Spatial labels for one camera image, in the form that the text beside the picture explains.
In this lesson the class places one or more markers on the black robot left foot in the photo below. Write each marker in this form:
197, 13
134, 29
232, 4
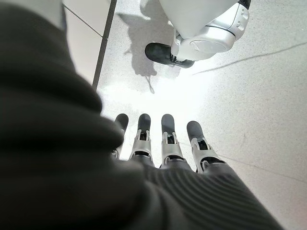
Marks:
158, 51

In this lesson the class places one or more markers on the white kitchen base cabinet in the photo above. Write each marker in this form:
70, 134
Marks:
81, 14

